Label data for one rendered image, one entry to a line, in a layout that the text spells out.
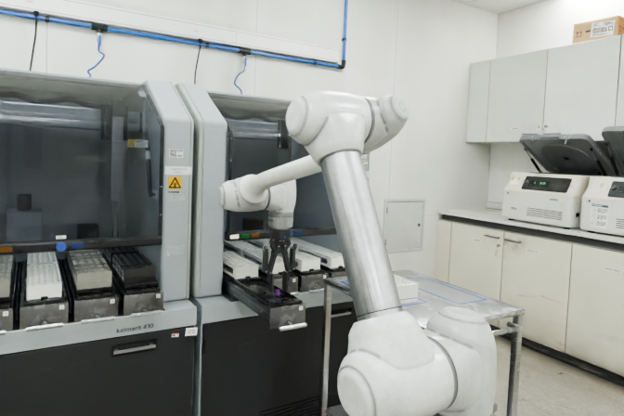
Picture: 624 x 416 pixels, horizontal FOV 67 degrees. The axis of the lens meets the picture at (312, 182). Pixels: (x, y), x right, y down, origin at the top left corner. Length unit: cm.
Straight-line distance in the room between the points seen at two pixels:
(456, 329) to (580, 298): 249
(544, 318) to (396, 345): 279
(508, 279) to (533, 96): 142
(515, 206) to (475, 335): 268
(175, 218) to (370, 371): 112
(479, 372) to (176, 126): 131
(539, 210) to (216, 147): 244
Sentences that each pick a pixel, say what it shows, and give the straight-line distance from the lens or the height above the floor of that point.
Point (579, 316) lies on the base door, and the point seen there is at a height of 36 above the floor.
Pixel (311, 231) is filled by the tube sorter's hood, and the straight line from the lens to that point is 208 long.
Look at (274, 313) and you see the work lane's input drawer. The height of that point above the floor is 79.
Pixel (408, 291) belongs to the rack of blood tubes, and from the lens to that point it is 169.
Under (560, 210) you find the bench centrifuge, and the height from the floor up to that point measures 102.
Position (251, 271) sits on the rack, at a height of 84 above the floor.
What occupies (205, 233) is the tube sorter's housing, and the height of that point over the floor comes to 99.
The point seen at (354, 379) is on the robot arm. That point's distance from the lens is 97.
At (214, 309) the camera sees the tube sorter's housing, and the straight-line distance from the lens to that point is 189.
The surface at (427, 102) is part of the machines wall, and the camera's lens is 408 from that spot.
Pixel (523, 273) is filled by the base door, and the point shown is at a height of 54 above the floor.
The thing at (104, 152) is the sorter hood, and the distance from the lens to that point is 178.
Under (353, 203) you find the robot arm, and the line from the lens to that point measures 105.
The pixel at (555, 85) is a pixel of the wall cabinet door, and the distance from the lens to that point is 397.
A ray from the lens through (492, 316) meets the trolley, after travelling 169.
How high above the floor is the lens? 131
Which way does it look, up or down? 3 degrees down
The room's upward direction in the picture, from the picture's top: 2 degrees clockwise
